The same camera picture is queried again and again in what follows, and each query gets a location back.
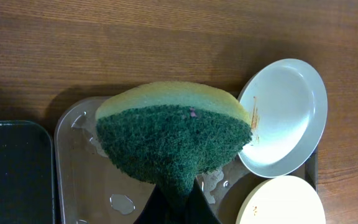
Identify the black rectangular water tray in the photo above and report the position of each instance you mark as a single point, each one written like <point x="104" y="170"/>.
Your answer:
<point x="27" y="177"/>

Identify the green yellow scrub sponge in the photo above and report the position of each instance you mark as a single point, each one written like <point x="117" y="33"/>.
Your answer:
<point x="167" y="133"/>

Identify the white plate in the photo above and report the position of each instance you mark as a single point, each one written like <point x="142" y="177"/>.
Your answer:
<point x="287" y="199"/>
<point x="288" y="107"/>

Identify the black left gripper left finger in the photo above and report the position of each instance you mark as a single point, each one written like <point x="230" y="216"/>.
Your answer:
<point x="156" y="209"/>

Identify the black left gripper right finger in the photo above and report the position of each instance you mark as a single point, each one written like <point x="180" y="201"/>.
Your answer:
<point x="197" y="210"/>

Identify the brown plastic serving tray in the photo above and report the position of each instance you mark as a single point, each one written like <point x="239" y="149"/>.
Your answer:
<point x="93" y="190"/>

